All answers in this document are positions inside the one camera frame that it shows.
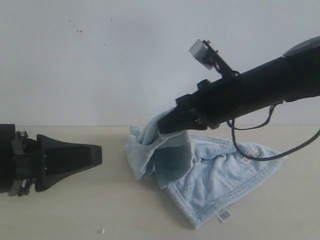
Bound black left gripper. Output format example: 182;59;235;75
0;123;102;197

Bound black camera cable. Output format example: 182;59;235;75
226;101;320;161

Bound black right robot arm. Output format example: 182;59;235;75
157;37;320;134

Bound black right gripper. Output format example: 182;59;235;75
158;72;240;134

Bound light blue terry towel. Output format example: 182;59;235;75
124;116;286;229

